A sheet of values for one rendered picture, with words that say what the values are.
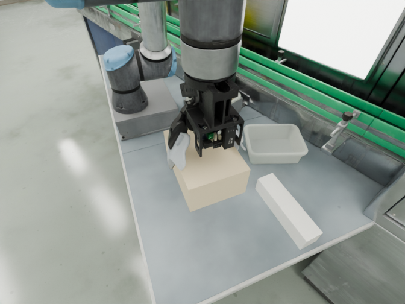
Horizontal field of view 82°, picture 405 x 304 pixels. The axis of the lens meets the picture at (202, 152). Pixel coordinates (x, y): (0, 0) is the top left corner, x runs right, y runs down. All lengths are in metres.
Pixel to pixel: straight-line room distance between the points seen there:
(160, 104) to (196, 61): 0.77
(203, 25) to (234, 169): 0.25
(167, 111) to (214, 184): 0.64
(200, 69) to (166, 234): 0.58
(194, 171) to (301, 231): 0.43
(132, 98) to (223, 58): 0.74
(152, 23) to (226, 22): 0.58
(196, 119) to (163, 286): 0.51
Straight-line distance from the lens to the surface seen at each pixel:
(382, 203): 0.90
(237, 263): 0.75
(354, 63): 1.11
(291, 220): 0.77
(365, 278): 1.22
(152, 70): 0.96
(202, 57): 0.29
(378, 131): 0.99
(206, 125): 0.34
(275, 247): 0.79
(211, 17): 0.27
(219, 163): 0.44
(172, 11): 1.90
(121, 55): 0.94
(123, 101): 1.01
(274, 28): 1.25
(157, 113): 1.01
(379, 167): 1.03
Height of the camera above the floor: 1.46
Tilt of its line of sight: 47 degrees down
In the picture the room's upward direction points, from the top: straight up
